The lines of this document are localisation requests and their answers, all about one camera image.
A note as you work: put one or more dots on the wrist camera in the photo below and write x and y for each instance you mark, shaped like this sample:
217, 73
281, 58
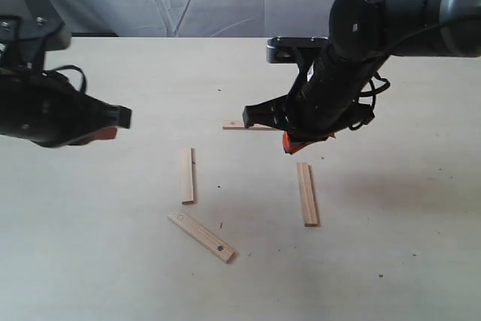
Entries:
51, 32
291, 50

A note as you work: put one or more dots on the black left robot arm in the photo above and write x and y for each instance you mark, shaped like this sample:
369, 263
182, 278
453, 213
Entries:
31, 57

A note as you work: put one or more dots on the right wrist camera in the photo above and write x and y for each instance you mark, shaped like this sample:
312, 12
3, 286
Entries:
291, 50

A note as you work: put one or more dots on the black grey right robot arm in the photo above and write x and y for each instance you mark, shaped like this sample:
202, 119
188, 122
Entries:
371, 31

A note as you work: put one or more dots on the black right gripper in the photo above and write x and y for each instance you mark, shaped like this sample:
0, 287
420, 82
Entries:
322, 101

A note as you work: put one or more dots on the plain wooden stick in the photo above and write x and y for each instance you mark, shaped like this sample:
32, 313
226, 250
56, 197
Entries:
308, 197
187, 176

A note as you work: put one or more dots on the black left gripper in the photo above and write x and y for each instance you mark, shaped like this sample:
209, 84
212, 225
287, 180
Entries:
46, 109

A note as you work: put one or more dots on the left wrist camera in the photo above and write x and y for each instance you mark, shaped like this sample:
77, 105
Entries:
51, 32

